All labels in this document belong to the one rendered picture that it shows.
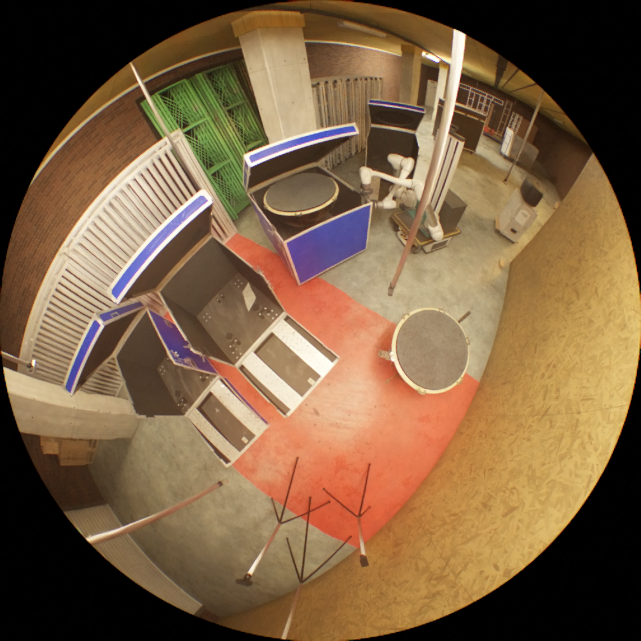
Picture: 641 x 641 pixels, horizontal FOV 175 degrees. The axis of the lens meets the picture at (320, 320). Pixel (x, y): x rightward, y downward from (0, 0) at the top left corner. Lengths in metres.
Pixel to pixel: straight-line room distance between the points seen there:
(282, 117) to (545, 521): 4.02
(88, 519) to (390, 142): 10.12
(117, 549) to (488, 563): 5.70
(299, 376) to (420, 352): 1.34
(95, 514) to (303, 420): 5.36
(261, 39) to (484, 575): 4.42
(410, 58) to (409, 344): 6.86
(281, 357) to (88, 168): 4.16
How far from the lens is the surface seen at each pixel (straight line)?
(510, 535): 1.67
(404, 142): 5.20
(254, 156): 1.78
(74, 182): 4.16
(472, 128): 8.25
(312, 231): 2.04
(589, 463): 1.55
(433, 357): 1.72
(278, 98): 2.86
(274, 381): 2.37
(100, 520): 6.07
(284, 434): 2.46
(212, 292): 2.91
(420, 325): 1.75
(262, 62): 2.84
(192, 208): 1.40
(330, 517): 2.79
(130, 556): 5.91
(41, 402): 3.15
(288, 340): 2.37
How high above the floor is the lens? 2.34
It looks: 68 degrees down
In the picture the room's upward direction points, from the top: 15 degrees counter-clockwise
